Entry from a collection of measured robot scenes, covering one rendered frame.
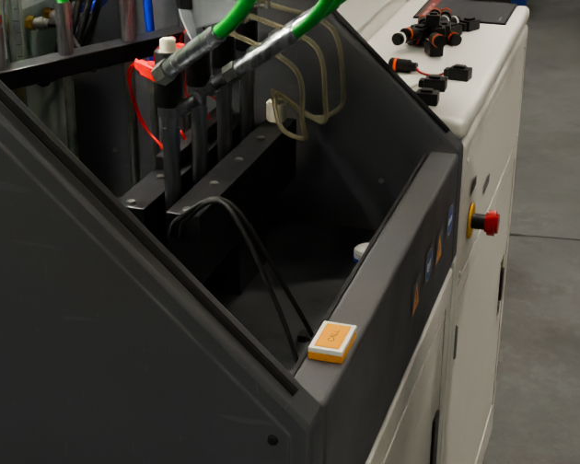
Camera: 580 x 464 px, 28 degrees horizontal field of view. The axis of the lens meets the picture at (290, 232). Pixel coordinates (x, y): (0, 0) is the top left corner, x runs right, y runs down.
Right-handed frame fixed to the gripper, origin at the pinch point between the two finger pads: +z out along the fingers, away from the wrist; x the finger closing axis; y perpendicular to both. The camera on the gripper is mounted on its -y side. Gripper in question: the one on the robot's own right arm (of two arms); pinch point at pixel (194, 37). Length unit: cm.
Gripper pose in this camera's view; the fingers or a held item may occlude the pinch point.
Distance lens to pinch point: 118.8
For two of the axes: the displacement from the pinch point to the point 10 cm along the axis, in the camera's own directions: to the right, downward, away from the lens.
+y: 9.5, 1.2, -2.7
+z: 0.0, 9.1, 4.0
